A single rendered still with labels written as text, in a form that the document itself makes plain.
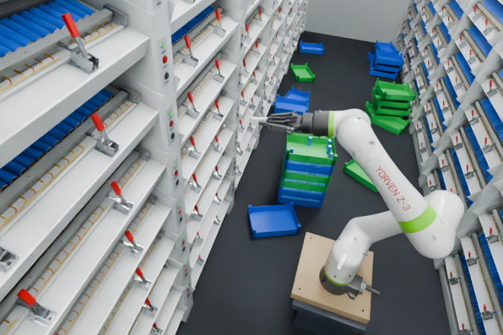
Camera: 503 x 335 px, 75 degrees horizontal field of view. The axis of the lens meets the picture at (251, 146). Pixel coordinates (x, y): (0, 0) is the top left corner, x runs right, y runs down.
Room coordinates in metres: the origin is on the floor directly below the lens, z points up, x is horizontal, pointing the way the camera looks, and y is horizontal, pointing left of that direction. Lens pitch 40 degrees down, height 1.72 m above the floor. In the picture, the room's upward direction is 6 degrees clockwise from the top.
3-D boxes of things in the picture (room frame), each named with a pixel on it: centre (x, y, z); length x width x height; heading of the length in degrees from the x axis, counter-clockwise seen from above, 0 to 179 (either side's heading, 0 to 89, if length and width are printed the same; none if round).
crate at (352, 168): (1.86, -0.90, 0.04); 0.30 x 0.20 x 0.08; 47
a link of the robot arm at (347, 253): (0.80, -0.45, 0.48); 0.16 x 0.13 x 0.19; 147
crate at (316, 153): (1.59, -0.37, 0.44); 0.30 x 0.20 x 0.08; 87
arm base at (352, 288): (0.77, -0.49, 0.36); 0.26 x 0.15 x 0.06; 66
